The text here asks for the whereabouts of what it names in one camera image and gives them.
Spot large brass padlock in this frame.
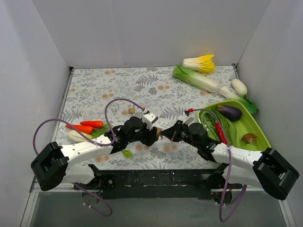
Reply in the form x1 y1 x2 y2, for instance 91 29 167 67
154 127 162 137

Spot small brass padlock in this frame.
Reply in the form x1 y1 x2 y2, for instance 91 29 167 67
128 108 135 114

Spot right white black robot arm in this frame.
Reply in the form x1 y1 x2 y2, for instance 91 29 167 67
161 121 300 200

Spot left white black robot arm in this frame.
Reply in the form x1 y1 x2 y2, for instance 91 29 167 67
30 112 159 191

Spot green celery stalks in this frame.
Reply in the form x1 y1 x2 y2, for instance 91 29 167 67
122 149 133 158

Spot green long beans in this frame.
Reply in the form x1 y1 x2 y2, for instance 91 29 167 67
199 111 221 141

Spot floral table mat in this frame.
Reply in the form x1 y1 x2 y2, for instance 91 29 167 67
55 66 225 170

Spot red chili pepper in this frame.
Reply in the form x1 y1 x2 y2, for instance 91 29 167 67
215 122 227 144

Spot orange carrot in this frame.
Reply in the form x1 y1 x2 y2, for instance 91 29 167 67
65 125 94 135
80 121 109 129

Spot purple eggplant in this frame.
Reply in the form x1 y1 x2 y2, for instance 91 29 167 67
215 105 242 122

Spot green white napa cabbage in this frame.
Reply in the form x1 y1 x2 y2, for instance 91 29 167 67
173 65 219 93

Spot green plastic basket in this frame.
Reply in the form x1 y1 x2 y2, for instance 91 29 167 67
197 101 271 151

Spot brown mushroom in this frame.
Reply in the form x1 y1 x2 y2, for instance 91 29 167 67
241 133 258 145

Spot yellow white napa cabbage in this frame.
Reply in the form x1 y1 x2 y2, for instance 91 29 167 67
182 54 215 74

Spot white radish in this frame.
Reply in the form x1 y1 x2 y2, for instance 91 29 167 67
232 79 248 97

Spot white green vegetable stalk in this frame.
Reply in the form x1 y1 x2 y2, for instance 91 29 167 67
67 130 93 143

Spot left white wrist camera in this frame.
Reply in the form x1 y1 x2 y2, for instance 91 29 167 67
142 110 158 131

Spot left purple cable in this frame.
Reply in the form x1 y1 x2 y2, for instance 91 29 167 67
33 98 146 217

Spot purple cable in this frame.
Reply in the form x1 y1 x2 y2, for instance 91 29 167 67
33 98 146 217
193 108 248 223

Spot black aluminium base frame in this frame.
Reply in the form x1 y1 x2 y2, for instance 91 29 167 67
73 164 244 200

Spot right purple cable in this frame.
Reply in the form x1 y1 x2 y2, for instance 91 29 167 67
193 108 248 223

